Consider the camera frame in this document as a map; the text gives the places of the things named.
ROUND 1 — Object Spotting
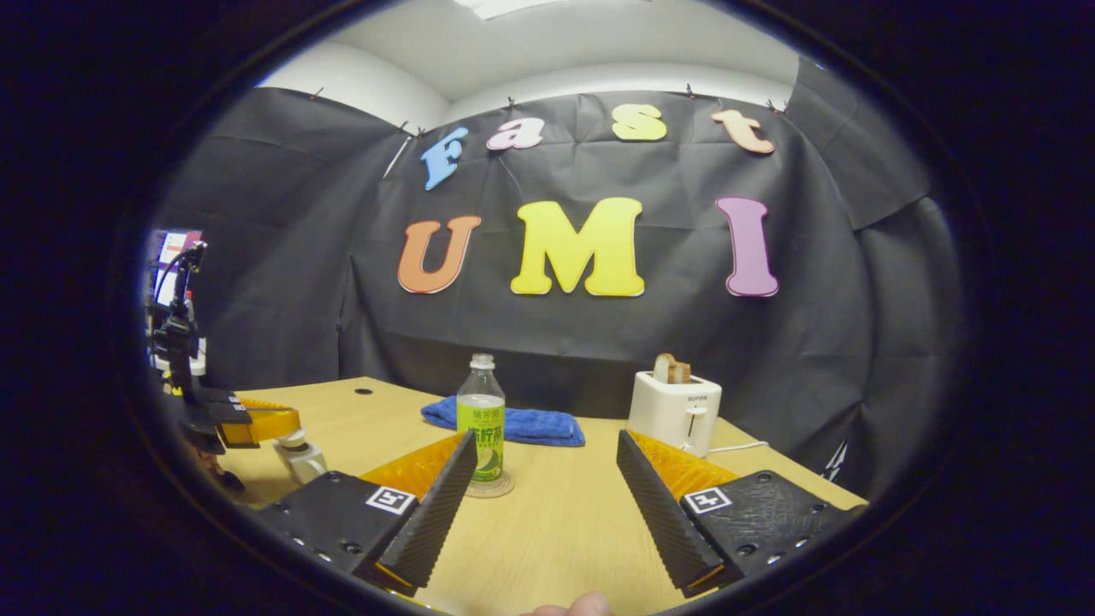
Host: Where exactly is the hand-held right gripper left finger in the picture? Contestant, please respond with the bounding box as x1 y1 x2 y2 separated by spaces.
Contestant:
257 430 478 597

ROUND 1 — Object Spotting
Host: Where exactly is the computer monitor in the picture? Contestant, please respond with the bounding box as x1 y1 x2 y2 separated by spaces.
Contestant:
152 229 204 309

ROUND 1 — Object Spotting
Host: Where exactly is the black backdrop cloth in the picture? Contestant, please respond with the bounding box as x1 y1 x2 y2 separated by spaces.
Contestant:
150 56 963 506

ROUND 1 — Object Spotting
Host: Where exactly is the green label water bottle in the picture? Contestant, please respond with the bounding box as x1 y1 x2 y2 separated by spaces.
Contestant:
456 353 507 484

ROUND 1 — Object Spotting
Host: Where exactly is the blue towel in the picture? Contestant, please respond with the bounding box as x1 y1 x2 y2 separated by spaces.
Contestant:
421 395 587 447

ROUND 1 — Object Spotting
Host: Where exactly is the white toaster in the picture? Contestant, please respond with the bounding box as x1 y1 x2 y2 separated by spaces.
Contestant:
628 370 722 459

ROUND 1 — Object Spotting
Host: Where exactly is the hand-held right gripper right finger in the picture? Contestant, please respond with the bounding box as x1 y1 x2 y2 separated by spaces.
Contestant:
616 429 867 598

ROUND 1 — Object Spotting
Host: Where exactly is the white ceramic teacup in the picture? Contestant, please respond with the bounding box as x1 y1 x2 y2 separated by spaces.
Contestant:
274 441 329 484

